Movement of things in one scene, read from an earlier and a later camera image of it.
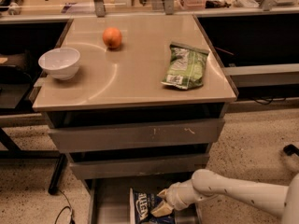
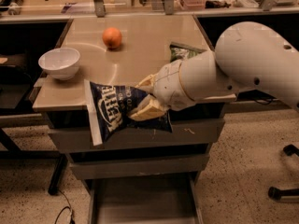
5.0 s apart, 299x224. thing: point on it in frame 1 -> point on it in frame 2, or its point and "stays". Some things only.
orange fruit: [112, 37] stays
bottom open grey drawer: [110, 201] stays
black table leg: [53, 187] stays
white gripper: [173, 195] -> [168, 85]
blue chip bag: [144, 203] -> [108, 110]
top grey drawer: [135, 135] stays
